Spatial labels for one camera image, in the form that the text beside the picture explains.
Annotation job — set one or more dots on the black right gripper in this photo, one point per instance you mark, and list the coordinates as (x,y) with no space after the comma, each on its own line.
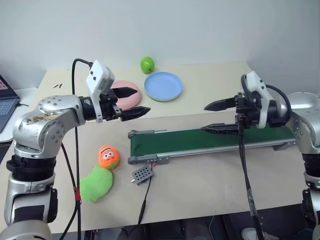
(246,112)

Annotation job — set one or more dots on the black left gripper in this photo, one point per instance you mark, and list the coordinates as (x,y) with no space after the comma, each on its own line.
(110,107)

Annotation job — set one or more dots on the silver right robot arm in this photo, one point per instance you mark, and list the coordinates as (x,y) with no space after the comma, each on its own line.
(306,125)

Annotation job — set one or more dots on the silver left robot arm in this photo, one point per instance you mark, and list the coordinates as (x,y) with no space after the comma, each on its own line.
(37,130)

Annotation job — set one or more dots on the green conveyor belt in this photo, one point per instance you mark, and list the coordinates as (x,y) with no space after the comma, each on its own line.
(207,143)

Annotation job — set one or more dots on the orange clownfish plush toy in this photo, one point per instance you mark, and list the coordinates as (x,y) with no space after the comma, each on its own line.
(109,156)

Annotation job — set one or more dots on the pink round plate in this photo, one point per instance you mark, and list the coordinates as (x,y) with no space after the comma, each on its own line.
(128,96)

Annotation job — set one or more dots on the blue round plate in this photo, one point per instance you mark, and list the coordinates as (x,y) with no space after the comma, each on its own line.
(163,86)

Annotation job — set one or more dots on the green apple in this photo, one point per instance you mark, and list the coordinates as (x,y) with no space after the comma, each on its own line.
(147,64)

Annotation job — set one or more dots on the grey perforated control box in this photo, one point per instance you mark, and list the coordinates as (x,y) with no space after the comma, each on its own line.
(142,175)

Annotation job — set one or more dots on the small dark screws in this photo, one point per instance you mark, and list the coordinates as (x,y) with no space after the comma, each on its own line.
(58,86)

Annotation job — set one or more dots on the green plush toy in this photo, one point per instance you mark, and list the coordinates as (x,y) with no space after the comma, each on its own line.
(96,183)

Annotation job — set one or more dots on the white shoe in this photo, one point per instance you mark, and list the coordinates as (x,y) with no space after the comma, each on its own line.
(250,233)

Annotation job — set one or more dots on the dark laptop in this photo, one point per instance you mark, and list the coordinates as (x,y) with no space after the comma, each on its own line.
(6,100)

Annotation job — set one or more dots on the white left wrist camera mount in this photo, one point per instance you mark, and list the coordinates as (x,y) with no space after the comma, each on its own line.
(98,77)

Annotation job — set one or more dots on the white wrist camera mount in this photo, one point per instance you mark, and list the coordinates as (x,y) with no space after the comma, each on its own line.
(98,77)
(260,100)

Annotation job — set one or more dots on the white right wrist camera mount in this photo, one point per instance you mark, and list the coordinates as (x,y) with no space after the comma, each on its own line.
(260,100)

